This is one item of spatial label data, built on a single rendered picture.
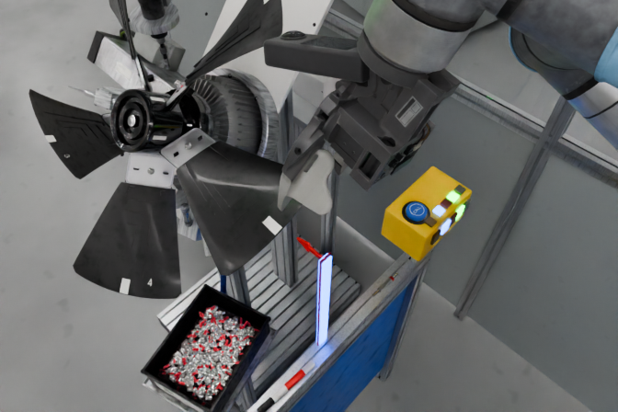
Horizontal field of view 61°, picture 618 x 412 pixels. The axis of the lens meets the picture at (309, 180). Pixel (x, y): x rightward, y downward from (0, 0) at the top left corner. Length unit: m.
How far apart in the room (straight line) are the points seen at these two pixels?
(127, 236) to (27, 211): 1.58
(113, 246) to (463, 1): 0.89
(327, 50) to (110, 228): 0.75
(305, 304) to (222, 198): 1.18
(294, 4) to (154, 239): 0.57
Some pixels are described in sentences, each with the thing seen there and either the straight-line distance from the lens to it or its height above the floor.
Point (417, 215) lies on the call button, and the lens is 1.03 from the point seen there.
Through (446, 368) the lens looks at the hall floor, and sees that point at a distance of 2.08.
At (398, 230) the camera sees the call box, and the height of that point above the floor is 1.04.
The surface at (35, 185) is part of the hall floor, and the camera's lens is 2.75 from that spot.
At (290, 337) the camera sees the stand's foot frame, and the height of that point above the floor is 0.08.
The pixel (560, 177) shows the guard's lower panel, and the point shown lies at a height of 0.90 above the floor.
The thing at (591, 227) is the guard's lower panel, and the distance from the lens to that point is 1.50.
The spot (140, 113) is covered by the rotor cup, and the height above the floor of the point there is 1.24.
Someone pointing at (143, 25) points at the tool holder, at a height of 1.47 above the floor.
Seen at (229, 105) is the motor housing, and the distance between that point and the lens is 1.09.
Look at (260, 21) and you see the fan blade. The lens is 0.89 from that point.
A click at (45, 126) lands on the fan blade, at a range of 1.32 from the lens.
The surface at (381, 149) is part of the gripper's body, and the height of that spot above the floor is 1.58.
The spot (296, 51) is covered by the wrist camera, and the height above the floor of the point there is 1.62.
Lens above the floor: 1.90
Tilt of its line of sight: 51 degrees down
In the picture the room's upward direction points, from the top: straight up
